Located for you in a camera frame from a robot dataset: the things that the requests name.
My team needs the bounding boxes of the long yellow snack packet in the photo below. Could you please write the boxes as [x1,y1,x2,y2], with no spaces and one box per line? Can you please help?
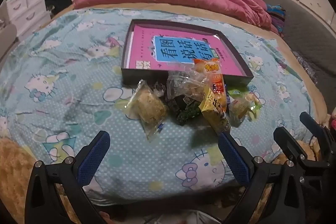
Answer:
[198,85,231,135]

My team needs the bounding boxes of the orange rice cracker packet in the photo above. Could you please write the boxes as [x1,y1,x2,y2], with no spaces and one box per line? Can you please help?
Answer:
[193,58,229,106]

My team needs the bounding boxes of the dark patterned cloth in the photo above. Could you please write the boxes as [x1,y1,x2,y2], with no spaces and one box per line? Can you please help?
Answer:
[294,51,324,83]

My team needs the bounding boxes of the white drawer cabinet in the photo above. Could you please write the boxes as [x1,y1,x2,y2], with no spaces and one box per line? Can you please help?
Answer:
[6,0,51,38]

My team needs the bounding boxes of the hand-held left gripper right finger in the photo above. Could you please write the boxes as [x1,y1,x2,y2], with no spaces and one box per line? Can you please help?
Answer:
[218,132,306,224]

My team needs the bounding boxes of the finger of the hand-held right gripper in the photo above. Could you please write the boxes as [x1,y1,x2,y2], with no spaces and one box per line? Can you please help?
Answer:
[273,126,331,170]
[300,111,334,159]

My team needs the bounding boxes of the colourful striped cloth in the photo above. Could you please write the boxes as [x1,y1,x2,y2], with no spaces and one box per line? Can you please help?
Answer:
[265,4,286,38]

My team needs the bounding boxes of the pink and blue book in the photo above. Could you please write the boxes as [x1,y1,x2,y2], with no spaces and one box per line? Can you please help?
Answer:
[125,25,248,76]

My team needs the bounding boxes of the oat cake clear packet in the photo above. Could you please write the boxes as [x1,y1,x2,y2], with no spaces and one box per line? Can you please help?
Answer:
[125,79,170,140]

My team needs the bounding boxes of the cat print blue blanket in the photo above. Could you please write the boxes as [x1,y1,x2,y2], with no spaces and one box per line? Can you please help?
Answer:
[0,7,319,198]

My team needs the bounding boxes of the grey quilted headboard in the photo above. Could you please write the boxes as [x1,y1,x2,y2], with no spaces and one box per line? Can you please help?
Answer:
[249,0,336,83]

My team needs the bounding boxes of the crinkled clear snack packet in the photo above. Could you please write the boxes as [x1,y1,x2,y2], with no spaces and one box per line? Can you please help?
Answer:
[167,67,208,104]

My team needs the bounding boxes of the dark shallow cardboard box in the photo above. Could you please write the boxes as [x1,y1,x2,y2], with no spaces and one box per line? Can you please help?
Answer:
[121,19,255,86]

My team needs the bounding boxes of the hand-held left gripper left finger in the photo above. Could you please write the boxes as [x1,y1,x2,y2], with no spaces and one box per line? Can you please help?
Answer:
[25,130,112,224]

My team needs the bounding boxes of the green pea snack packet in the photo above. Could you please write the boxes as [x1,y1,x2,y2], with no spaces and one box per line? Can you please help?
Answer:
[168,98,202,126]

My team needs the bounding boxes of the grey chair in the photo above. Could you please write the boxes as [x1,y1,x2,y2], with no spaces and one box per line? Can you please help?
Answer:
[0,23,17,59]

